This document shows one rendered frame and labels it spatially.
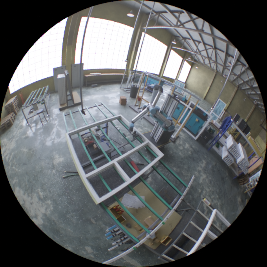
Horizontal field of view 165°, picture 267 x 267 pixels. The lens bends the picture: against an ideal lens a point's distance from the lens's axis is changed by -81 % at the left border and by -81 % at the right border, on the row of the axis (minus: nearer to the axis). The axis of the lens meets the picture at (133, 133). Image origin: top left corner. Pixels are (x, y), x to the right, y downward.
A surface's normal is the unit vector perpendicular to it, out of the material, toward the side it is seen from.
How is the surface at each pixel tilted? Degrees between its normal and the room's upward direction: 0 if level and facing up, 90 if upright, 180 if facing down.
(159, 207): 0
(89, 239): 0
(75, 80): 90
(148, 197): 0
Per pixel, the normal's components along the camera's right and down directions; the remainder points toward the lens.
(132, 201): 0.20, -0.70
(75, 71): 0.64, 0.62
